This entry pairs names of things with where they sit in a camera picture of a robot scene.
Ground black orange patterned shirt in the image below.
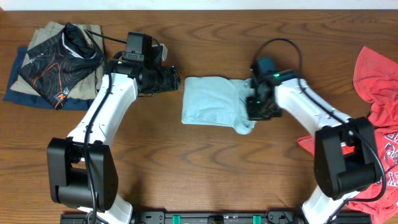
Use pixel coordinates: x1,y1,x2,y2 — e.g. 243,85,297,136
19,23,102,110

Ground red t-shirt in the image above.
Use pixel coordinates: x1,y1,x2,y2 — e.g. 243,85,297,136
297,45,398,224

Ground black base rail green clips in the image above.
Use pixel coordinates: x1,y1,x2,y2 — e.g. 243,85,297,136
60,210,372,224

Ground folded navy blue garment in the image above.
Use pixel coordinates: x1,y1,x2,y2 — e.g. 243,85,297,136
2,47,93,111

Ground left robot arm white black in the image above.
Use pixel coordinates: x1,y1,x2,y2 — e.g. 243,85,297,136
47,59,181,223

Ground folded beige garment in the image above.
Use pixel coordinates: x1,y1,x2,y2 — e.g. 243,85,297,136
11,22,104,100

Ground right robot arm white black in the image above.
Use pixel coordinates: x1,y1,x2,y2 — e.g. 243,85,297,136
247,70,386,223

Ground light blue polo shirt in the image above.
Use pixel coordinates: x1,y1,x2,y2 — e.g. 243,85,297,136
182,77,256,135

